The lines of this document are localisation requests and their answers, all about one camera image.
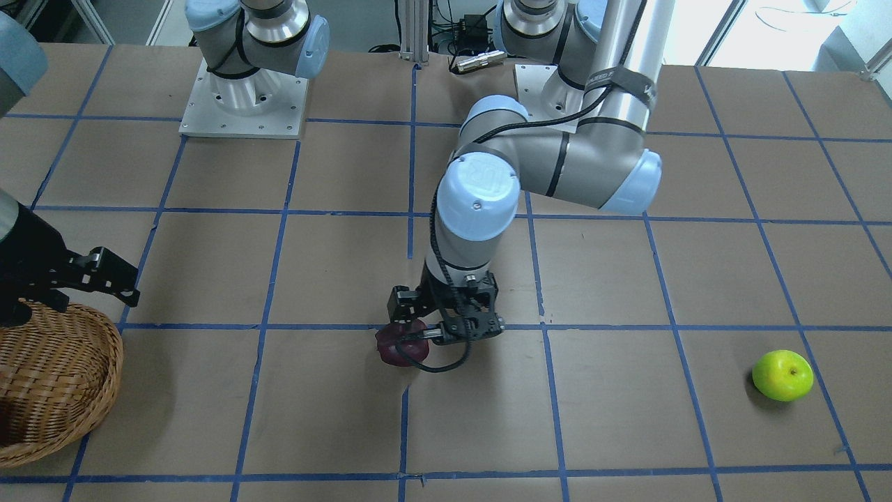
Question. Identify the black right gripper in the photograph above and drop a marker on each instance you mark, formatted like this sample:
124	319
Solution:
29	245

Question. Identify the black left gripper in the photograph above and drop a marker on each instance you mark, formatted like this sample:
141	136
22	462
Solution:
433	284

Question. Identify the dark red apple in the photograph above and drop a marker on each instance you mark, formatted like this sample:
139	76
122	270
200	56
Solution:
392	349

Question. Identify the green apple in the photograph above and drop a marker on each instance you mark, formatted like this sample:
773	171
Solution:
783	376

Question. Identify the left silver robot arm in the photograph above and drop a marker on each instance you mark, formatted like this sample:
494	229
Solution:
588	150

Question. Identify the woven wicker basket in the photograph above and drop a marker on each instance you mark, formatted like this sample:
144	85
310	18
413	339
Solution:
61	374

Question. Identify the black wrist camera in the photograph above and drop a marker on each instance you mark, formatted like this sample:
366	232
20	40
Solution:
403	303

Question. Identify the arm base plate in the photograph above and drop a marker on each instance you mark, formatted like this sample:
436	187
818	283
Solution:
266	105
550	97

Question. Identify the aluminium frame post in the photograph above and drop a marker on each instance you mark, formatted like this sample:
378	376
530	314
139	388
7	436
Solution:
414	29

